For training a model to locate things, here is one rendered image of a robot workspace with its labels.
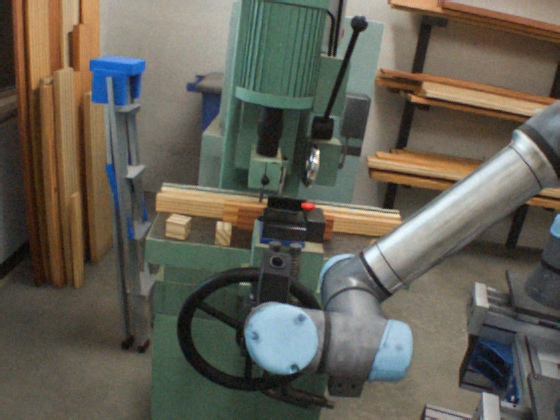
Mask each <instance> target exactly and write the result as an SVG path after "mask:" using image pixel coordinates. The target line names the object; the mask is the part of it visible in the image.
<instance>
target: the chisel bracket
mask: <svg viewBox="0 0 560 420"><path fill-rule="evenodd" d="M256 150H257V144H253V146H252V154H251V163H249V174H248V188H253V189H260V190H270V191H278V189H279V184H281V178H280V174H281V171H282V170H283V167H282V160H281V152H280V148H279V150H278V155H276V156H266V155H261V154H258V153H257V152H256ZM263 174H266V175H267V177H268V178H269V184H268V185H267V186H264V185H262V184H261V178H262V177H263Z"/></svg>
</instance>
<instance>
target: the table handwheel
mask: <svg viewBox="0 0 560 420"><path fill-rule="evenodd" d="M259 273H260V267H240V268H234V269H230V270H225V271H222V272H219V273H217V274H215V275H212V276H211V277H209V278H207V279H206V280H204V281H203V282H201V283H200V284H199V285H197V286H196V287H195V288H193V289H192V291H191V292H190V293H189V294H188V295H187V297H186V298H185V300H184V301H183V304H182V306H181V308H180V311H179V314H178V317H177V320H178V322H177V338H178V342H179V346H180V349H181V351H182V354H183V355H184V357H185V359H186V360H188V362H189V363H190V364H191V366H192V367H193V368H194V369H195V370H196V371H197V372H198V373H199V374H201V375H202V376H203V377H205V378H206V379H208V380H210V381H211V382H213V383H215V384H219V385H221V386H224V387H227V388H230V389H235V390H241V391H253V392H261V391H267V390H272V389H276V388H279V387H282V386H284V385H286V384H288V383H290V382H292V381H294V380H296V379H298V378H300V377H301V376H302V375H303V374H305V373H302V372H295V373H292V374H286V375H280V374H274V375H271V376H267V377H260V378H252V367H253V363H252V359H251V358H248V357H246V358H245V370H244V378H242V377H236V376H232V375H229V374H225V373H223V372H221V371H219V370H217V369H215V368H214V367H213V366H212V365H211V364H210V363H208V362H207V361H206V360H205V359H204V358H203V357H202V355H201V354H200V353H199V352H198V351H197V350H196V348H195V346H194V343H193V340H192V335H191V324H192V320H193V317H194V314H195V312H196V310H197V308H198V309H200V310H202V311H204V312H206V313H207V314H209V315H211V316H213V317H215V318H218V319H219V320H221V321H223V322H224V324H226V325H228V326H229V327H231V328H233V329H234V330H236V334H235V341H236V344H237V346H239V347H240V346H241V340H242V338H243V333H244V327H245V321H246V317H244V313H243V317H242V318H241V319H240V320H239V321H237V320H235V318H233V317H231V316H229V315H227V314H225V313H223V312H222V311H219V310H217V309H215V308H214V307H212V306H210V305H209V304H207V303H205V302H203V301H204V300H205V299H206V298H207V297H208V296H209V295H211V294H212V293H214V292H215V291H217V290H219V289H221V287H222V288H224V286H226V287H227V285H230V284H234V283H239V282H253V281H258V280H259ZM289 293H290V294H292V295H293V296H295V297H296V298H297V299H298V300H299V301H300V302H301V303H302V305H303V306H304V307H303V308H309V309H317V310H322V307H321V305H320V303H319V302H318V300H317V298H316V297H315V296H314V294H313V293H311V292H310V291H309V290H308V289H307V288H306V287H305V286H304V285H303V284H301V283H300V281H299V280H297V279H296V278H294V277H292V276H291V287H289Z"/></svg>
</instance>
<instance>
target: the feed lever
mask: <svg viewBox="0 0 560 420"><path fill-rule="evenodd" d="M350 26H351V28H353V30H354V31H353V34H352V37H351V40H350V42H349V45H348V48H347V51H346V53H345V56H344V59H343V62H342V64H341V67H340V70H339V73H338V76H337V79H336V82H335V85H334V87H333V90H332V93H331V96H330V99H329V103H328V106H327V109H326V112H325V114H324V117H322V116H315V117H314V120H312V125H311V136H312V138H313V139H317V140H325V141H330V140H331V138H332V133H333V127H334V120H333V118H330V117H329V116H330V114H331V111H332V108H333V105H334V103H335V100H336V97H337V93H338V91H339V88H340V85H341V83H342V80H343V77H344V74H345V72H346V69H347V66H348V63H349V61H350V59H351V56H352V53H353V51H354V48H355V45H356V43H357V40H358V37H359V34H360V32H363V31H365V30H366V29H367V28H368V26H369V22H368V21H367V19H366V17H365V16H363V15H356V16H354V17H353V18H352V20H351V21H350Z"/></svg>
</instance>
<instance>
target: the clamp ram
mask: <svg viewBox="0 0 560 420"><path fill-rule="evenodd" d="M302 203H307V201H306V199H300V198H292V197H283V196H274V195H268V196H267V204H266V206H268V208H275V209H284V210H294V211H302V212H303V208H302V207H301V204H302Z"/></svg>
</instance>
